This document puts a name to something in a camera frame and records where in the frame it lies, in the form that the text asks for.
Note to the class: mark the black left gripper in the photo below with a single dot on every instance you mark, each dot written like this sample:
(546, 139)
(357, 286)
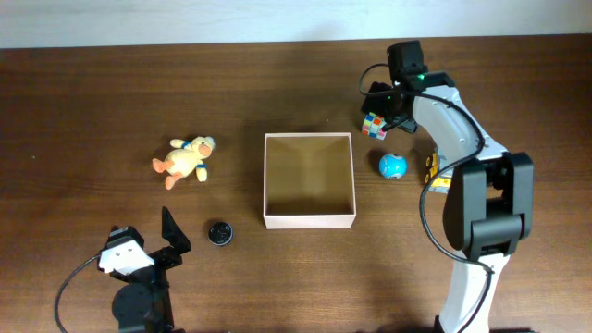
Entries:
(172, 256)

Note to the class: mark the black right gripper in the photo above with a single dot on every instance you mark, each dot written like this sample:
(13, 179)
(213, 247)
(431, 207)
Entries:
(378, 99)

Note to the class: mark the colourful puzzle cube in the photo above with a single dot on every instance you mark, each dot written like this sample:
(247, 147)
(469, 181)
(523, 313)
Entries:
(372, 126)

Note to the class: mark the yellow grey toy truck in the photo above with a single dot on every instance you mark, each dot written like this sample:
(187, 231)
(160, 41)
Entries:
(434, 173)

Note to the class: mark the pink cardboard box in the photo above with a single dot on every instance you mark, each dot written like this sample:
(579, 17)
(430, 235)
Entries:
(308, 181)

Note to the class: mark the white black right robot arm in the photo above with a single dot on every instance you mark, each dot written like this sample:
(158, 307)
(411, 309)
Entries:
(478, 206)

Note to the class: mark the black round lid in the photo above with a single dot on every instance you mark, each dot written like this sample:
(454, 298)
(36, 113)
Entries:
(220, 233)

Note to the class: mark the blue white ball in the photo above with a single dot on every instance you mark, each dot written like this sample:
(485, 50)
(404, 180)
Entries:
(392, 166)

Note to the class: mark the yellow plush duck toy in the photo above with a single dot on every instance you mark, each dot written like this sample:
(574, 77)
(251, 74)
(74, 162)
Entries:
(185, 158)

